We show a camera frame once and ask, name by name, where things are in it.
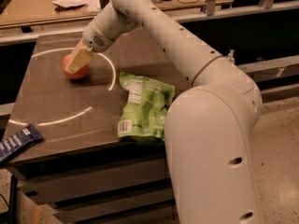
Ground red apple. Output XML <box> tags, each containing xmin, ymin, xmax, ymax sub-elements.
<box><xmin>62</xmin><ymin>54</ymin><xmax>89</xmax><ymax>80</ymax></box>

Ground green rice chip bag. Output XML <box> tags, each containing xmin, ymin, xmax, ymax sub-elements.
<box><xmin>118</xmin><ymin>72</ymin><xmax>175</xmax><ymax>142</ymax></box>

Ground grey drawer cabinet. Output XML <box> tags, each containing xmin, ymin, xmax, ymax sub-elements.
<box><xmin>6</xmin><ymin>28</ymin><xmax>190</xmax><ymax>224</ymax></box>

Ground white paper sheets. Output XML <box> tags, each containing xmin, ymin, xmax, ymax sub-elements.
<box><xmin>53</xmin><ymin>0</ymin><xmax>101</xmax><ymax>12</ymax></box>

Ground blue snack bar wrapper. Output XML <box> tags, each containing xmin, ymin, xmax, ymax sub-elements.
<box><xmin>0</xmin><ymin>124</ymin><xmax>43</xmax><ymax>164</ymax></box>

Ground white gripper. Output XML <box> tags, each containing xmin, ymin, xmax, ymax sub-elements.
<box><xmin>68</xmin><ymin>21</ymin><xmax>113</xmax><ymax>72</ymax></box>

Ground clear sanitizer bottle right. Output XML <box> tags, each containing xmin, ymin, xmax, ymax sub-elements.
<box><xmin>227</xmin><ymin>49</ymin><xmax>235</xmax><ymax>63</ymax></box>

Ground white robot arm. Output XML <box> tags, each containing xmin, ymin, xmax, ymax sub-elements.
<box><xmin>66</xmin><ymin>0</ymin><xmax>263</xmax><ymax>224</ymax></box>

